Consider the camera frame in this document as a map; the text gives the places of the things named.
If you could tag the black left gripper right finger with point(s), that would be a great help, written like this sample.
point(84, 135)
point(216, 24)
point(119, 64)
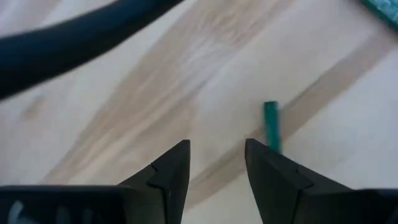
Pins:
point(273, 186)

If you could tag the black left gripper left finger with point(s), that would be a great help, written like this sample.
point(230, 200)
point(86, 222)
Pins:
point(168, 186)

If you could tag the green pen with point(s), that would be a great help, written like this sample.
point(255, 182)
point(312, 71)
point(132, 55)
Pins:
point(271, 124)

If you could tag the dark marker pen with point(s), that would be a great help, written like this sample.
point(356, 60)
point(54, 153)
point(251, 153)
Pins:
point(382, 9)

